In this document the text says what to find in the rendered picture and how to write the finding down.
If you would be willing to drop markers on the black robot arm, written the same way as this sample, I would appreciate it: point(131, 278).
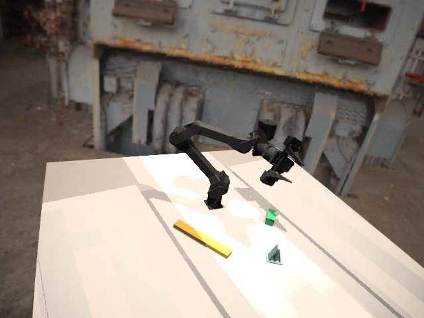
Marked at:
point(180, 137)

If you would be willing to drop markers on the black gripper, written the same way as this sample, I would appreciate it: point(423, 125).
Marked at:
point(276, 158)

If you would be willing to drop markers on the small green block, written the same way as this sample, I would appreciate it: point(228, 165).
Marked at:
point(270, 217)

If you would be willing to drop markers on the orange bar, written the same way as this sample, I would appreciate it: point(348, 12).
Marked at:
point(202, 238)

